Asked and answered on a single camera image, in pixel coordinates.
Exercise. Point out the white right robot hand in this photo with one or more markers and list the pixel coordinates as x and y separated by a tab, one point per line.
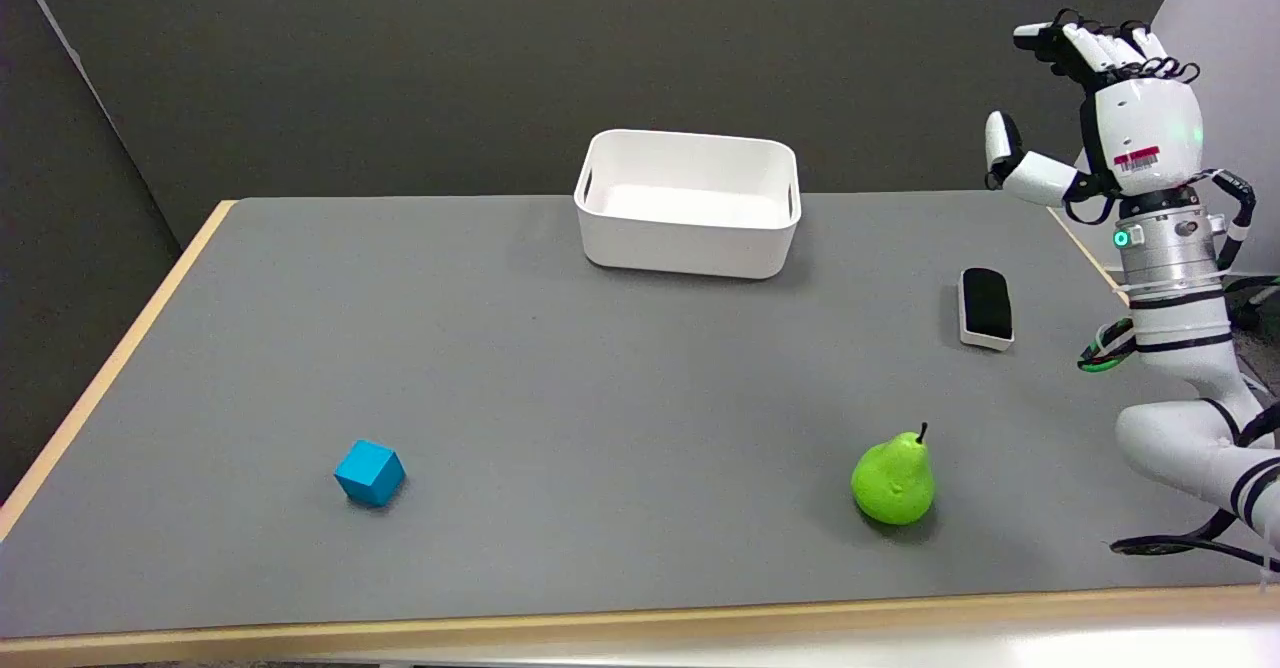
1145	128

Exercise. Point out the blue cube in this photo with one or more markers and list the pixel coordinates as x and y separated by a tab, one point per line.
369	472

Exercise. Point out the white plastic storage bin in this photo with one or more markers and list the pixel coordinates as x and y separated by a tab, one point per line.
688	210

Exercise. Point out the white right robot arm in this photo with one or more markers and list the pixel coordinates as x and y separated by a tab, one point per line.
1180	278

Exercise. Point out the black and white blackboard eraser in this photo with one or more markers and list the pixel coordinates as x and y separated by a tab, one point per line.
986	306

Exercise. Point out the black chair caster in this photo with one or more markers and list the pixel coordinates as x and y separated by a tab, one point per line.
1258	300

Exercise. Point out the gray table mat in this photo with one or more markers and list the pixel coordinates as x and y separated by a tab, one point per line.
600	398

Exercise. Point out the green pear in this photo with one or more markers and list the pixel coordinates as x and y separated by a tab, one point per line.
893	483

